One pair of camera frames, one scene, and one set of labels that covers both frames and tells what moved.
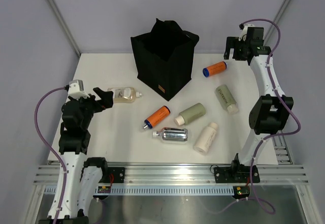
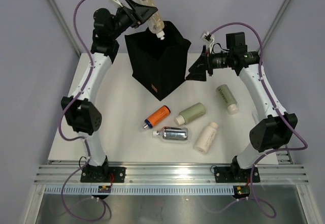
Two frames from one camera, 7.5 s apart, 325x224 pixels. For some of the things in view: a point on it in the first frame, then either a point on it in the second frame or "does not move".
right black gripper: [231, 42] -> [198, 70]
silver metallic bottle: [172, 134] does not move
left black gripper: [106, 97] -> [138, 16]
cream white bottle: [203, 142] does not move
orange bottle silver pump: [156, 117] does not move
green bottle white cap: [191, 114] does not move
